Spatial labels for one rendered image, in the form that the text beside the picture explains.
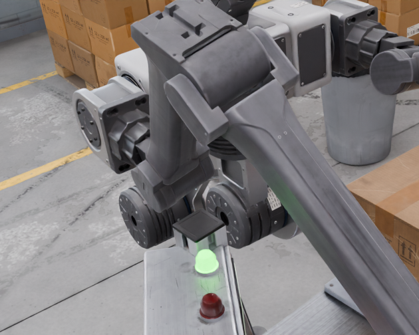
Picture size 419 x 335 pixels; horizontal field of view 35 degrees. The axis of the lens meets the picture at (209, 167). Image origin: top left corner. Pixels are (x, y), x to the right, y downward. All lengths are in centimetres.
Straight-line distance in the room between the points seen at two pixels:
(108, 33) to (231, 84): 343
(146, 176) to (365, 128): 263
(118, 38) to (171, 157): 319
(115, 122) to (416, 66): 52
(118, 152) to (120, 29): 301
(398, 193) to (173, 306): 84
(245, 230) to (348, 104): 214
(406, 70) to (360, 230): 62
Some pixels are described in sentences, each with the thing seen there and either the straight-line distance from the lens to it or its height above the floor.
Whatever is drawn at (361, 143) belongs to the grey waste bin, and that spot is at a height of 14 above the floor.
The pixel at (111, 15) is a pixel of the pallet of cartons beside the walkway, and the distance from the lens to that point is 399.
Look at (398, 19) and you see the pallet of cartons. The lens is 449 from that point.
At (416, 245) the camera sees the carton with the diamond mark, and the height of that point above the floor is 108.
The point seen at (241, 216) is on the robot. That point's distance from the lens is 133.
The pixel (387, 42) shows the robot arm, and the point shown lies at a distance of 126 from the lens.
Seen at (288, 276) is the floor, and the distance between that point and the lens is 294.
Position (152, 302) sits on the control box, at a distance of 72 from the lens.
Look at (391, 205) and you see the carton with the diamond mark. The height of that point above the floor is 112.
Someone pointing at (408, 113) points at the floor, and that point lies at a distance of 413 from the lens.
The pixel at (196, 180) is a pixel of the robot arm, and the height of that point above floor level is 143.
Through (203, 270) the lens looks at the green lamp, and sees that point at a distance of 74.
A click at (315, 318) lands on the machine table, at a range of 159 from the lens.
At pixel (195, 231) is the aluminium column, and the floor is 150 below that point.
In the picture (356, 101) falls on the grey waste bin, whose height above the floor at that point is 40.
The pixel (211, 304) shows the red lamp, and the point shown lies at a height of 150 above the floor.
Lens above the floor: 196
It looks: 32 degrees down
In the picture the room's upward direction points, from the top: 8 degrees counter-clockwise
